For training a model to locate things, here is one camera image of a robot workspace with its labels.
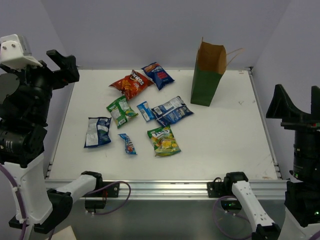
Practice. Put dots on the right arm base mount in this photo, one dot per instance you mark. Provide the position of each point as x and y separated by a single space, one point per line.
216 189

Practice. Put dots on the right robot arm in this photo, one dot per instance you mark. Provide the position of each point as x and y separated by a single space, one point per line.
302 197

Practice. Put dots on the green paper bag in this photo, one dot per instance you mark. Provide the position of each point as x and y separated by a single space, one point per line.
210 66

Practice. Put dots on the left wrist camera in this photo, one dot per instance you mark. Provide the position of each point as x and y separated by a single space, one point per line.
15 53

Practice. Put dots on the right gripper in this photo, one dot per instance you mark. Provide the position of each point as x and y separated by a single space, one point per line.
283 107

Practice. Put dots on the blue M&M's packet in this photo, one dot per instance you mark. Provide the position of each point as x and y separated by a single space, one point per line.
128 145

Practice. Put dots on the aluminium mounting rail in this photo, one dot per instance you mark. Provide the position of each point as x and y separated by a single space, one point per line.
188 190

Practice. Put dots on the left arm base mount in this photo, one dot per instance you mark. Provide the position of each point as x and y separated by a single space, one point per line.
96 202

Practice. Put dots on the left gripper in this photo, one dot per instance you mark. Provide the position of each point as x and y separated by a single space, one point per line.
56 78

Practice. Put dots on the white blue snack packet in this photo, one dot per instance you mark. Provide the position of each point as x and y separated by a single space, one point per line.
171 112

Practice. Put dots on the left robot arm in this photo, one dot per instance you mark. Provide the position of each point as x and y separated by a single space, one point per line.
23 128

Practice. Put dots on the red snack packet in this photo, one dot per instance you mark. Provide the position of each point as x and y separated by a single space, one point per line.
132 85

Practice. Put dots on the beige board corner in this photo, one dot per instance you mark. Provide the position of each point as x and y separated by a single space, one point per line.
64 234

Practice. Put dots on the blue green chip packet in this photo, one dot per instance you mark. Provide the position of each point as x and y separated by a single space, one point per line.
97 133

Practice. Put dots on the green yellow candy packet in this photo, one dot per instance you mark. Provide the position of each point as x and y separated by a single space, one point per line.
163 141

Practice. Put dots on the dark blue snack packet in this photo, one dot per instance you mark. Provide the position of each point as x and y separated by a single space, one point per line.
158 75

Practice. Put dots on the green snack packet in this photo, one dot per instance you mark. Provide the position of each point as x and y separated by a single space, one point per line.
121 112

